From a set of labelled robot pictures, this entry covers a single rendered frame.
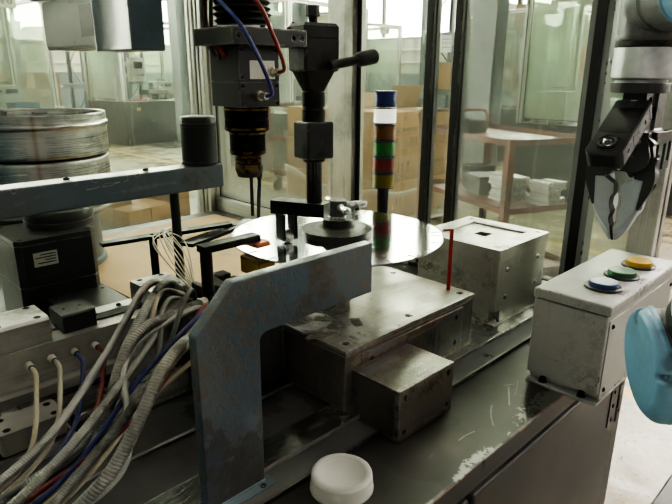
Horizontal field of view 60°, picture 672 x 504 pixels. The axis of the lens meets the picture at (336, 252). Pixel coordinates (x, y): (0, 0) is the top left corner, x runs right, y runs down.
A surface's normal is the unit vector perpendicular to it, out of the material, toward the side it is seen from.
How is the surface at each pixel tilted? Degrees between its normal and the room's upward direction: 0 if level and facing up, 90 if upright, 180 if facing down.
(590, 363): 90
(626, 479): 0
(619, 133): 32
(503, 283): 90
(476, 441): 0
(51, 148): 90
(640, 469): 0
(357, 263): 90
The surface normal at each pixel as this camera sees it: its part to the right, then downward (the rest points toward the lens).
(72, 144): 0.81, 0.18
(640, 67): -0.47, 0.26
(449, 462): 0.00, -0.96
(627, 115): -0.37, -0.70
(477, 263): -0.71, 0.21
